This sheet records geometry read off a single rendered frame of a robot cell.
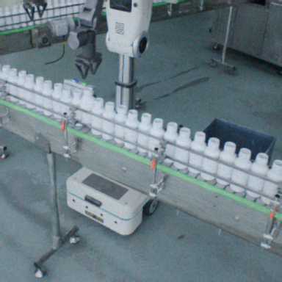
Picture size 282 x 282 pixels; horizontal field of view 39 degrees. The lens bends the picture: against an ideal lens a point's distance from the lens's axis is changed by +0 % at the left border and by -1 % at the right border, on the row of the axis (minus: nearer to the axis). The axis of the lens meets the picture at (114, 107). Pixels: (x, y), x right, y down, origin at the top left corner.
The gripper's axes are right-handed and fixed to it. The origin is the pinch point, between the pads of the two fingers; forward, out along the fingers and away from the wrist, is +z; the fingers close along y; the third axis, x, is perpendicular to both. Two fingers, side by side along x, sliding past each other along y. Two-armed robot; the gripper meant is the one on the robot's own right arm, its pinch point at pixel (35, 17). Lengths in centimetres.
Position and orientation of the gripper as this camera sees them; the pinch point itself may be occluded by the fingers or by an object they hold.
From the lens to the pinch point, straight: 206.3
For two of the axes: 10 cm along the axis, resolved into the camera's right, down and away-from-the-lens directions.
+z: -0.3, 8.8, 4.8
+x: 8.2, 2.9, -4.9
